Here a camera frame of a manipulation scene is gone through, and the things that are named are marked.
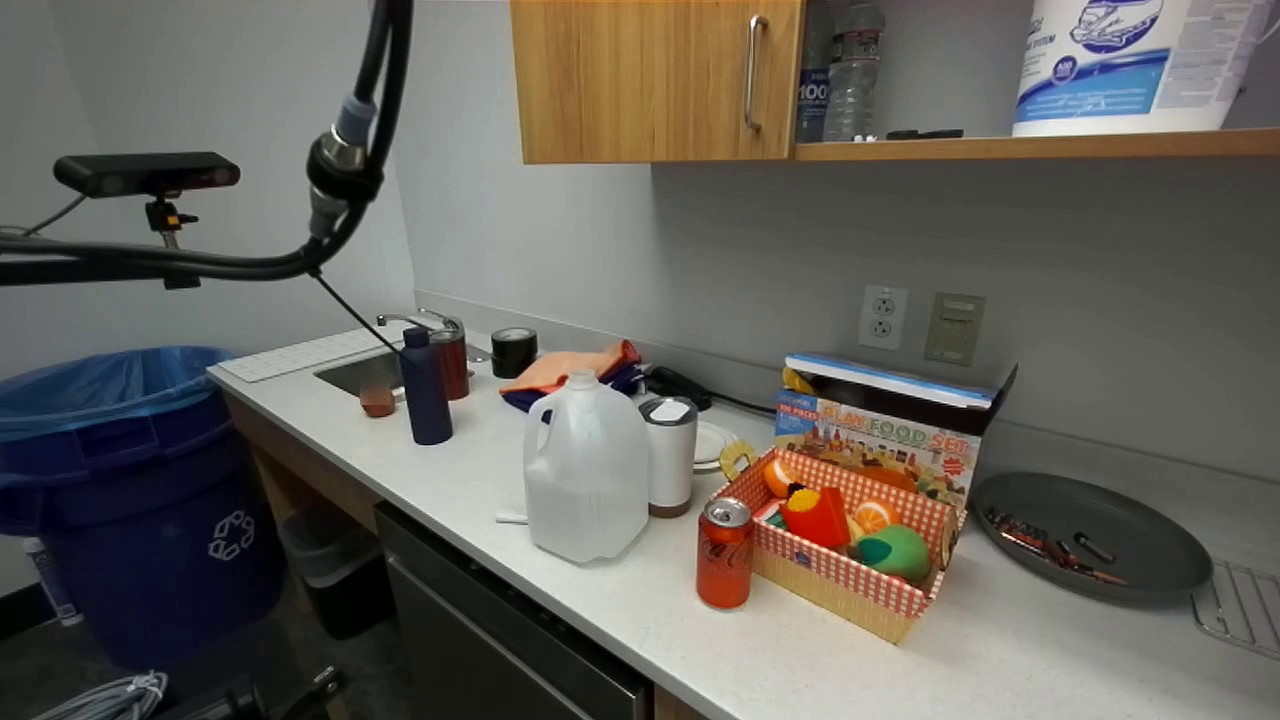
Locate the wooden cabinet body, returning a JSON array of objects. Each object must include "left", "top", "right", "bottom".
[{"left": 793, "top": 0, "right": 1280, "bottom": 170}]

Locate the black stapler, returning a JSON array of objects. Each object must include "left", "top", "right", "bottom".
[{"left": 636, "top": 365, "right": 722, "bottom": 412}]

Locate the white cylindrical tumbler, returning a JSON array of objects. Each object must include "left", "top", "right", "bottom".
[{"left": 640, "top": 394, "right": 703, "bottom": 524}]

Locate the translucent plastic gallon jug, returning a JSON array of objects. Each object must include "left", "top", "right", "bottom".
[{"left": 520, "top": 369, "right": 655, "bottom": 570}]

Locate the yellow tape roll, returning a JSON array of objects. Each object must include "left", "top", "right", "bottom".
[{"left": 717, "top": 435, "right": 763, "bottom": 487}]

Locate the dark red tumbler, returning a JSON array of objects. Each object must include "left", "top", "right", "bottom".
[{"left": 424, "top": 307, "right": 478, "bottom": 404}]

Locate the red soda can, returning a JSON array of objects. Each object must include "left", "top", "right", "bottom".
[{"left": 692, "top": 493, "right": 760, "bottom": 617}]

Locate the dark blue bottle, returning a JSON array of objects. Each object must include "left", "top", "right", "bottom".
[{"left": 396, "top": 324, "right": 456, "bottom": 447}]

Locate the red toy block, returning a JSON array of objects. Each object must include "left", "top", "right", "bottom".
[{"left": 780, "top": 479, "right": 855, "bottom": 558}]

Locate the chrome faucet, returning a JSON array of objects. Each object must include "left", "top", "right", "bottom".
[{"left": 372, "top": 307, "right": 451, "bottom": 336}]

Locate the blue play food box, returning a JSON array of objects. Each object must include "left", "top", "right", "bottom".
[{"left": 773, "top": 347, "right": 1025, "bottom": 514}]

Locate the small brown bowl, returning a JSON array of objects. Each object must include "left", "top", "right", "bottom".
[{"left": 358, "top": 384, "right": 404, "bottom": 426}]

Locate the steel sink basin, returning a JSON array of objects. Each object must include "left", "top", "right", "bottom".
[{"left": 314, "top": 347, "right": 411, "bottom": 399}]

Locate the orange checkered cardboard tray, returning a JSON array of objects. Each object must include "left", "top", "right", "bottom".
[{"left": 746, "top": 445, "right": 968, "bottom": 649}]

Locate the small blue container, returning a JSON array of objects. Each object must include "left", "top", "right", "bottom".
[{"left": 793, "top": 66, "right": 831, "bottom": 147}]

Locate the black dishwasher front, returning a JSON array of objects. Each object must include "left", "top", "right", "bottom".
[{"left": 376, "top": 502, "right": 655, "bottom": 720}]

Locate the green toy ball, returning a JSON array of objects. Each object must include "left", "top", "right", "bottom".
[{"left": 848, "top": 521, "right": 936, "bottom": 588}]

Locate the clear water bottle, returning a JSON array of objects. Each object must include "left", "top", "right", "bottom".
[{"left": 819, "top": 0, "right": 888, "bottom": 146}]

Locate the small black waste bin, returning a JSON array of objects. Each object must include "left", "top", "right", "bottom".
[{"left": 281, "top": 503, "right": 402, "bottom": 642}]

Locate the grey round pan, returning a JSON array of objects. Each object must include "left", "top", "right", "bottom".
[{"left": 968, "top": 470, "right": 1221, "bottom": 613}]

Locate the blue bin liner bag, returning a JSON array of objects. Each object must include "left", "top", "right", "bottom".
[{"left": 0, "top": 341, "right": 249, "bottom": 486}]

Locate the blue recycling bin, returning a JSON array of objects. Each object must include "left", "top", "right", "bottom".
[{"left": 0, "top": 341, "right": 294, "bottom": 675}]

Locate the white paper towel pack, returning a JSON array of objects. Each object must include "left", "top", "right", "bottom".
[{"left": 1008, "top": 0, "right": 1276, "bottom": 140}]

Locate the white plastic bag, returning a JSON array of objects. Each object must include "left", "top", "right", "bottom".
[{"left": 37, "top": 670, "right": 177, "bottom": 720}]

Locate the white wall outlet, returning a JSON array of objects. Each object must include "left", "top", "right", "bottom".
[{"left": 855, "top": 281, "right": 914, "bottom": 358}]

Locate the short silver door handle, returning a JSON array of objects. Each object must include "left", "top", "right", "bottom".
[{"left": 742, "top": 12, "right": 773, "bottom": 140}]

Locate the beige wall switch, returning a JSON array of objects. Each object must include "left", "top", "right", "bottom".
[{"left": 924, "top": 290, "right": 987, "bottom": 371}]

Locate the black robot cable hose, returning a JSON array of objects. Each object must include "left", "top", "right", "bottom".
[{"left": 0, "top": 0, "right": 422, "bottom": 290}]

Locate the black camera stand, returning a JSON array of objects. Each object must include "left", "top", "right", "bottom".
[{"left": 0, "top": 192, "right": 206, "bottom": 293}]

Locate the black bar camera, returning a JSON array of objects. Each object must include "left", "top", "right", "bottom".
[{"left": 51, "top": 147, "right": 244, "bottom": 202}]

